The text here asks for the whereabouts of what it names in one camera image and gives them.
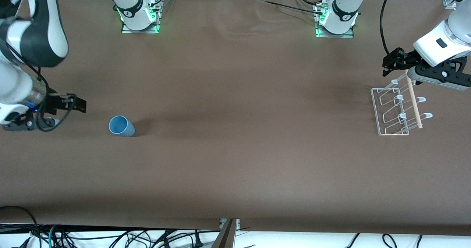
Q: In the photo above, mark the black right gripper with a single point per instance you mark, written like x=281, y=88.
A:
x=54, y=103

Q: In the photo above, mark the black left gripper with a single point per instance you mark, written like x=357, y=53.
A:
x=404, y=59

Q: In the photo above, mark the light blue plastic cup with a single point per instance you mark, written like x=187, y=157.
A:
x=123, y=128

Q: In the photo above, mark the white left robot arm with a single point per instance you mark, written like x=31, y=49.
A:
x=346, y=5

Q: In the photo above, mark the wooden dowel rod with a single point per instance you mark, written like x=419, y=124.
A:
x=414, y=99

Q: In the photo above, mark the brown paper table cover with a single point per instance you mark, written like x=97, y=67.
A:
x=235, y=148

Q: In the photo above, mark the brown wooden beam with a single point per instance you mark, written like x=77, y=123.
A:
x=224, y=238

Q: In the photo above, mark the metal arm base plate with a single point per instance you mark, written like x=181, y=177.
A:
x=335, y=35
x=140, y=31

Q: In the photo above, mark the aluminium corner bracket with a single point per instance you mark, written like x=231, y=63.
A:
x=449, y=3

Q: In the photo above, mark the small metal table bracket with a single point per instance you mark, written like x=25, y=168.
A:
x=222, y=223

